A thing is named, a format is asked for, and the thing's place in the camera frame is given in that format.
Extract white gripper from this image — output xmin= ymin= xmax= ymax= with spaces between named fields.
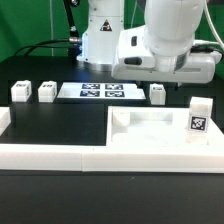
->
xmin=112 ymin=25 xmax=221 ymax=83

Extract black cables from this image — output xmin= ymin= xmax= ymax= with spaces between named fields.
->
xmin=13 ymin=37 xmax=83 ymax=57

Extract white U-shaped fence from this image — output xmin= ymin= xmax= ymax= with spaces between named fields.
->
xmin=0 ymin=106 xmax=224 ymax=174

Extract white marker sheet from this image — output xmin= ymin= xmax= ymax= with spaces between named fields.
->
xmin=58 ymin=82 xmax=145 ymax=100

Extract white square tabletop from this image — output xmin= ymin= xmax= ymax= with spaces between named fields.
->
xmin=106 ymin=106 xmax=223 ymax=147

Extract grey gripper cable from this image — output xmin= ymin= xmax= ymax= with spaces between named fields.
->
xmin=193 ymin=0 xmax=224 ymax=54

